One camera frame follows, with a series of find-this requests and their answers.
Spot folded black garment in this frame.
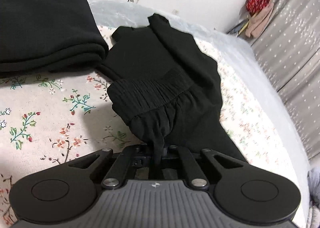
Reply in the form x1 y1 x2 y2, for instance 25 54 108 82
0 0 109 79

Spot pink hanging garment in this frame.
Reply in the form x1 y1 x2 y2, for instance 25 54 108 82
244 3 274 38

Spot crumpled black garment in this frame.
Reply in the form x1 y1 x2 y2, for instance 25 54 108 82
99 13 220 86

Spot red floral cloth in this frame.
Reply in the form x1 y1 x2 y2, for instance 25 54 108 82
246 0 275 15

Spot grey star-print curtain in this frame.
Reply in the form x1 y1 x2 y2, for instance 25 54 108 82
250 0 320 161

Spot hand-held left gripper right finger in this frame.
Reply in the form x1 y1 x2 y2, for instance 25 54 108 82
162 144 247 190

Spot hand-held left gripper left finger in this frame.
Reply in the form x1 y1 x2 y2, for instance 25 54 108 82
68 143 153 190

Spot floral bed sheet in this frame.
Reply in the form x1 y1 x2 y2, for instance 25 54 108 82
0 24 308 228

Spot black pants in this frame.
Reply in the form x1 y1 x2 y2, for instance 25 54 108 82
107 50 248 168

